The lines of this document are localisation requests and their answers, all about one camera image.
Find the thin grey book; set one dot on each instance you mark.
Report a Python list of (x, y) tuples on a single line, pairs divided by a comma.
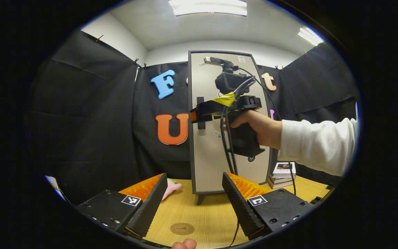
[(280, 180)]

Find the grey cabinet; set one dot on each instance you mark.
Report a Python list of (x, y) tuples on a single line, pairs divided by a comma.
[(201, 199)]

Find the white book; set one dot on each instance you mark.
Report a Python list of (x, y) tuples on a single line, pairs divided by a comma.
[(284, 169)]

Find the small ceiling light panel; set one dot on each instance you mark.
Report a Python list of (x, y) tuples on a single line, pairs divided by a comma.
[(310, 36)]

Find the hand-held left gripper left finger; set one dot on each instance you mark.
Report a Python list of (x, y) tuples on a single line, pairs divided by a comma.
[(150, 207)]

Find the pink plush toy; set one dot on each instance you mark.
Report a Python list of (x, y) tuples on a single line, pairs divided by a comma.
[(170, 189)]

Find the white side desk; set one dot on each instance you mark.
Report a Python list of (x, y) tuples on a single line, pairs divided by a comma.
[(55, 186)]

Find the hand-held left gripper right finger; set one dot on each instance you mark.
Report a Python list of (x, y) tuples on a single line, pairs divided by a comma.
[(240, 207)]

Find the large ceiling light panel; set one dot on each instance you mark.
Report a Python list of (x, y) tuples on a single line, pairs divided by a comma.
[(209, 7)]

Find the round wooden coaster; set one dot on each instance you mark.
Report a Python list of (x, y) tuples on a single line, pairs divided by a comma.
[(182, 228)]

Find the black backdrop cloth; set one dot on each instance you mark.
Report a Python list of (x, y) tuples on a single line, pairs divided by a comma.
[(92, 121)]

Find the small black object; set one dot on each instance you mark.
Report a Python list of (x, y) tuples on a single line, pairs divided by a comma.
[(315, 200)]

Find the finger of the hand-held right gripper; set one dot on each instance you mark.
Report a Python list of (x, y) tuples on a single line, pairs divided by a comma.
[(212, 107)]

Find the beige cabinet door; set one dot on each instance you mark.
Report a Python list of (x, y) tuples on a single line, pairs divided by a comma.
[(206, 155)]

